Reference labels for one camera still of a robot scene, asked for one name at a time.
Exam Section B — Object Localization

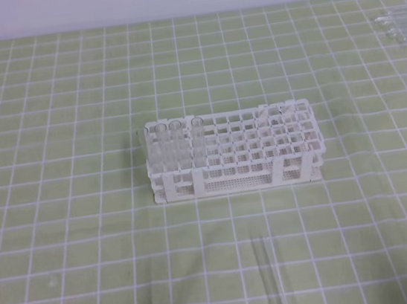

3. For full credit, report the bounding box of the green grid tablecloth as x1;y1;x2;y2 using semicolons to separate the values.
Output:
0;0;407;304

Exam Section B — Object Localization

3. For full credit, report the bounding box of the clear spare test tubes pile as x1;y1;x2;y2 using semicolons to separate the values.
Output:
372;6;407;45

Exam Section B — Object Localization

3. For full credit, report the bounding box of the clear glass test tube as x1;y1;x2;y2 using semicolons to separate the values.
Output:
251;237;288;304

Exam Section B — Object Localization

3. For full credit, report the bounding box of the clear test tube far left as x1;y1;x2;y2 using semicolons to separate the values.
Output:
136;127;154;167

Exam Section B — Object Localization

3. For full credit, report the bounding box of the white plastic test tube rack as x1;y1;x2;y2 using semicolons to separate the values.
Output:
144;99;326;204

